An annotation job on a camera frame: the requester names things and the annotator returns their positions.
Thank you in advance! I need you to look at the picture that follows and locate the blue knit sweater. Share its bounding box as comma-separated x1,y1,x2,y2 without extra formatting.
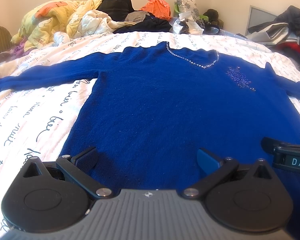
0,41,300,230

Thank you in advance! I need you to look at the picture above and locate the clothes pile on right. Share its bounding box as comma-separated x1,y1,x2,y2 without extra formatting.
246,5,300,71

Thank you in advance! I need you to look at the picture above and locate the white script-print bedspread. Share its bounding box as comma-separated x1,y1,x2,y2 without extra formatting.
0,32,300,237

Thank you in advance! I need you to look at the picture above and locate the purple patterned cloth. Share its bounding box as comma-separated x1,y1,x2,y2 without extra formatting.
0,41,30,63

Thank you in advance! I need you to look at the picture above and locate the white crumpled garment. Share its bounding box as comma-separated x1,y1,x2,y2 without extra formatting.
53,10,136,44

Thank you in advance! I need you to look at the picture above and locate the black blue-rimmed bowl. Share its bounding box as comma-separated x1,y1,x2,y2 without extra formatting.
203,24,221,35

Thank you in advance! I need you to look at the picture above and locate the yellow orange comforter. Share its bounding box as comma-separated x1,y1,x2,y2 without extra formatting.
11,0,101,51

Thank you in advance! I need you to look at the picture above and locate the silver crumpled plastic bag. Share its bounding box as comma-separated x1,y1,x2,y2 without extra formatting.
171,11,204,35

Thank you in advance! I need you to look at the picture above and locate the dark navy garment pile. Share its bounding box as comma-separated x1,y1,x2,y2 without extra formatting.
114,16,172,34

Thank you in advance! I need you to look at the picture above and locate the grey folded garment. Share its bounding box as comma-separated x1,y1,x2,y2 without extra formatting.
124,10,150,23

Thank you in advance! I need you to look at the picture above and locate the dark brown plush toy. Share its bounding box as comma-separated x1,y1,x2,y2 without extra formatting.
203,9,224,29

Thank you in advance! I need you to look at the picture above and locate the orange plastic bag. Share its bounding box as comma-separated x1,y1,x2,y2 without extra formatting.
140,0,171,21

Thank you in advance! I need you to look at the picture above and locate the floral grey pillow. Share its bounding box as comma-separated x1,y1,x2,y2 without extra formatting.
176,0,200,21

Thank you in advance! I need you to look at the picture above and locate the grey framed wall panel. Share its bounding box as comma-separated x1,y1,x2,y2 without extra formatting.
245,5,277,35

